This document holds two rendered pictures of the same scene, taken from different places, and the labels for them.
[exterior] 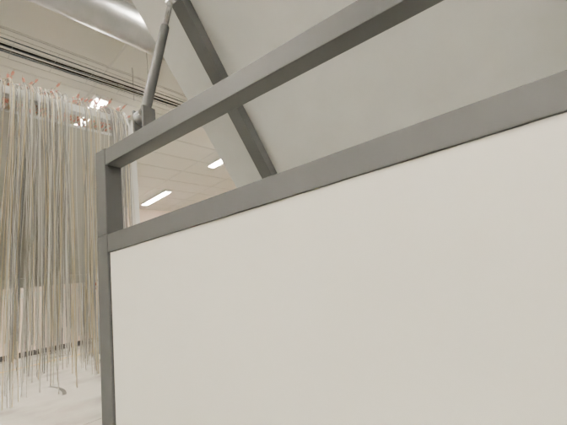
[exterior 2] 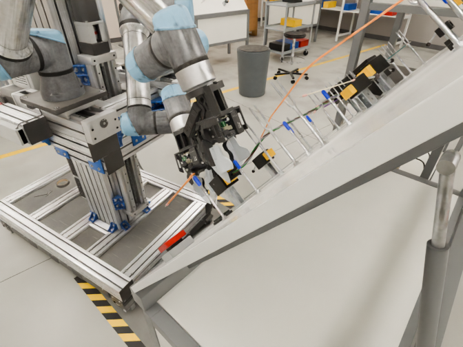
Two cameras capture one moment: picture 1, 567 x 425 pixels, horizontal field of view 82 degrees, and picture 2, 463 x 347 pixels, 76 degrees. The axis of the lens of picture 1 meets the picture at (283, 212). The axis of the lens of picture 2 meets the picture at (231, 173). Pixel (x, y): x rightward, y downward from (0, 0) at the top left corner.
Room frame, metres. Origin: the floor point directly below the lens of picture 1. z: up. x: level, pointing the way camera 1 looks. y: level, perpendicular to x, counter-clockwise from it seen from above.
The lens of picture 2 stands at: (0.89, 0.49, 1.58)
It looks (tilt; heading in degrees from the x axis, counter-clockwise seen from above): 36 degrees down; 281
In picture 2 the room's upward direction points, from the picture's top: straight up
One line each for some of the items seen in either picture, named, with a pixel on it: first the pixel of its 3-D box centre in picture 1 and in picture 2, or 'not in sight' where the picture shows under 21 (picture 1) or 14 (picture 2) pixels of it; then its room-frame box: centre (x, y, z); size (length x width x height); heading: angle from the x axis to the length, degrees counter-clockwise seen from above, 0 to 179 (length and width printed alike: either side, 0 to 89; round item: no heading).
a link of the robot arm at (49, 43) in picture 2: not in sight; (46, 48); (1.73, -0.46, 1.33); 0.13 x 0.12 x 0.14; 71
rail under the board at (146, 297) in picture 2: not in sight; (265, 194); (0.93, -0.41, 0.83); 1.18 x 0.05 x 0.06; 59
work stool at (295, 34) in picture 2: not in sight; (292, 56); (0.85, -4.46, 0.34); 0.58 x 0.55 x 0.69; 11
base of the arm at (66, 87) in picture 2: not in sight; (59, 81); (1.73, -0.46, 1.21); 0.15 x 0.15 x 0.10
